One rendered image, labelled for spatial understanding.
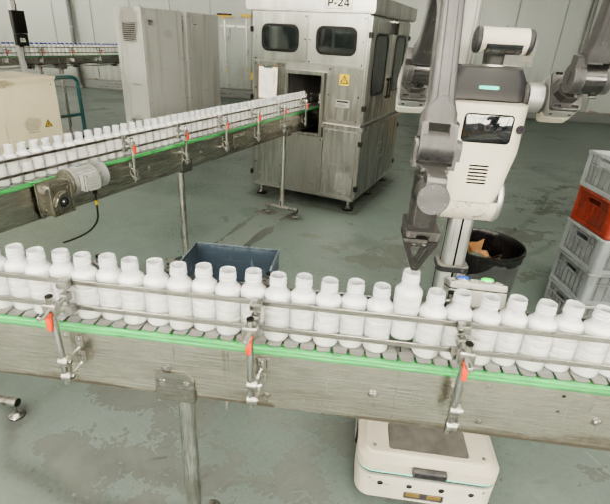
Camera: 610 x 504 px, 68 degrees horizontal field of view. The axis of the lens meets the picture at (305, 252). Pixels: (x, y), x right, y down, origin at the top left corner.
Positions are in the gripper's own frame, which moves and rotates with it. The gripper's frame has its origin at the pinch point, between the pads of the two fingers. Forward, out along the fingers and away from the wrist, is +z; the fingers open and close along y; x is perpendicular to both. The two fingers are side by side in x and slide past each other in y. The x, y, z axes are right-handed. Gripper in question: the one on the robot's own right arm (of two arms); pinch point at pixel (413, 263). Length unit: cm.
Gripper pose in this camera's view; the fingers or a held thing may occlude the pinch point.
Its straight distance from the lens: 98.1
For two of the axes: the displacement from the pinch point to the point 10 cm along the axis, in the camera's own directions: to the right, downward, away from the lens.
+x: 9.9, 1.0, -0.9
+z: -0.5, 9.1, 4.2
